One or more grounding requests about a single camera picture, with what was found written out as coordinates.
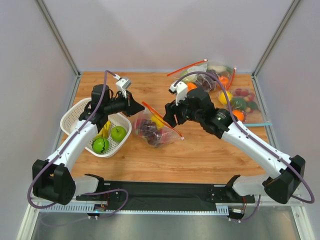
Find yellow fake pear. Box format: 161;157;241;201
150;115;165;129

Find orange-zip bag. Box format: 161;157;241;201
132;101;184;148
167;59;211;84
206;60;237;90

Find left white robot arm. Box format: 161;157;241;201
27;84;147;205

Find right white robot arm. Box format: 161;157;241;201
163;85;306;204

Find orange fake fruit left bag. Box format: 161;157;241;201
186;82;197;91

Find green fake apple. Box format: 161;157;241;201
110;126;127;143

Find green fake cabbage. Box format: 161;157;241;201
180;70;194;83

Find dark purple fake grapes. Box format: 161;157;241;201
195;74;218;92

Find yellow fake banana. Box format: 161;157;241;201
96;120;111;138

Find yellow fake apple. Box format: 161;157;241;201
218;91;233;105

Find orange fake fruit middle bag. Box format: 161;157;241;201
219;76;229;89

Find green striped fake melon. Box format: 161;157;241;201
91;137;110;154

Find white fake radish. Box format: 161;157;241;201
207;65;227;74

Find green fake avocado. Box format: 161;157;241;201
230;97;247;111

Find orange fake fruit blue bag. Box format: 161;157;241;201
232;109;245;122

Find blue-zip clear bag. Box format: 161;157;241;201
226;88;272;127

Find white perforated plastic basket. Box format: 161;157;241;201
60;97;133;159

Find red dragon fruit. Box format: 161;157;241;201
135;125;171;145

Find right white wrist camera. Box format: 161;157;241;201
169;81;188;106

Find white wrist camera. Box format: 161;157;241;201
115;76;132;98
169;81;188;106

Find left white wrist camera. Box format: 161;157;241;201
115;76;132;98

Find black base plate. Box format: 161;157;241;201
75;172;256;211

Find white slotted cable duct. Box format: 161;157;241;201
39;201;229;216

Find left aluminium frame post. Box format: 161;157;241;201
34;0;82;78

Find aluminium corner frame post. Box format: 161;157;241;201
252;0;303;78

